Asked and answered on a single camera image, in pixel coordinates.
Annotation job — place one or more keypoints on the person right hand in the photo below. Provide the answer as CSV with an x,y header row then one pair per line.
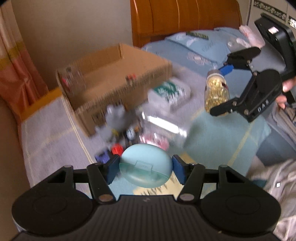
x,y
286,98

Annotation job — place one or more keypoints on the white cotton swab container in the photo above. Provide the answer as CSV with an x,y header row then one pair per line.
x,y
170,95

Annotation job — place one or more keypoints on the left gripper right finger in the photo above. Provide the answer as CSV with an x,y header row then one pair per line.
x,y
191,176

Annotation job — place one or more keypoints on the cardboard box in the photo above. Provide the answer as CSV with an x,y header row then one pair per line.
x,y
121,74

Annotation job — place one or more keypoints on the black toy train red wheels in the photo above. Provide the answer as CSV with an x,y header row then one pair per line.
x,y
126,139

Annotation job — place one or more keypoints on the wooden bed headboard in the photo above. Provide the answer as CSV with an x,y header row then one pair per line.
x,y
153,20

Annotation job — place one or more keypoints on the grey jacket sleeve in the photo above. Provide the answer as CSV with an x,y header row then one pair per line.
x,y
278,177

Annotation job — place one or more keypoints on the fish oil capsule bottle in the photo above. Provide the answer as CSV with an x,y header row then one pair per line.
x,y
216,90

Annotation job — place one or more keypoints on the frosted clear plastic jar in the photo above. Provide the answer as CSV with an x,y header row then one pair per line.
x,y
172,126

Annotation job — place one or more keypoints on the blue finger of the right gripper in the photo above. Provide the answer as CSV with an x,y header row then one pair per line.
x,y
240,60
237,104

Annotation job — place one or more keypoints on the blue floral pillow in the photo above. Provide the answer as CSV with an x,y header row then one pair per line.
x,y
222,41

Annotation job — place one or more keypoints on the pink curtain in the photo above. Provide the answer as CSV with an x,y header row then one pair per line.
x,y
21,83

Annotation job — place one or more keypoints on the green remote control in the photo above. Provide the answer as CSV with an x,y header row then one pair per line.
x,y
197,35

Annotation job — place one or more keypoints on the grey checked table cloth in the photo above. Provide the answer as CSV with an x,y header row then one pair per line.
x,y
51,138

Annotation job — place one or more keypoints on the blue floral bed sheet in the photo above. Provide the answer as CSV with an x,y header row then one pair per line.
x,y
184,57

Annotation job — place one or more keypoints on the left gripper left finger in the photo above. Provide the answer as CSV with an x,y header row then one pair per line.
x,y
99,178

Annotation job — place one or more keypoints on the mint green oval case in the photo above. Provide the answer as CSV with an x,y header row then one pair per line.
x,y
146,165

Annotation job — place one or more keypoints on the grey cat figurine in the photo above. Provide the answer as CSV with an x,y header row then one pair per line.
x,y
117,119

